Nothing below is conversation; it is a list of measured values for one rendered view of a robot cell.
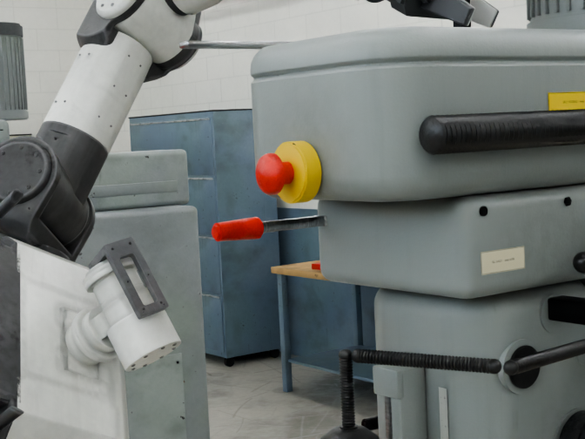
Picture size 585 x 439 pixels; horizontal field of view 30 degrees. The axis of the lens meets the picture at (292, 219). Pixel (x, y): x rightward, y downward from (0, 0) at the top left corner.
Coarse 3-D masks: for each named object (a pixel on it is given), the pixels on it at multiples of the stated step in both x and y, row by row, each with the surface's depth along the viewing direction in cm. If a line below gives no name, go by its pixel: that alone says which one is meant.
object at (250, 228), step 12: (312, 216) 120; (324, 216) 120; (216, 228) 112; (228, 228) 112; (240, 228) 113; (252, 228) 114; (264, 228) 115; (276, 228) 116; (288, 228) 117; (216, 240) 113; (228, 240) 113
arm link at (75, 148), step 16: (48, 128) 134; (64, 128) 133; (48, 144) 133; (64, 144) 133; (80, 144) 133; (96, 144) 135; (64, 160) 132; (80, 160) 133; (96, 160) 135; (64, 176) 130; (80, 176) 133; (96, 176) 136; (64, 192) 130; (80, 192) 134; (48, 208) 128; (64, 208) 131; (80, 208) 135; (48, 224) 130; (64, 224) 133; (80, 224) 136; (64, 240) 135
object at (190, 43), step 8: (192, 40) 111; (184, 48) 112; (192, 48) 112; (200, 48) 113; (208, 48) 113; (216, 48) 114; (224, 48) 114; (232, 48) 115; (240, 48) 115; (248, 48) 116; (256, 48) 116
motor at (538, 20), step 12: (528, 0) 133; (540, 0) 129; (552, 0) 127; (564, 0) 126; (576, 0) 125; (528, 12) 133; (540, 12) 130; (552, 12) 128; (564, 12) 126; (576, 12) 125; (528, 24) 132; (540, 24) 129; (552, 24) 127; (564, 24) 126; (576, 24) 125
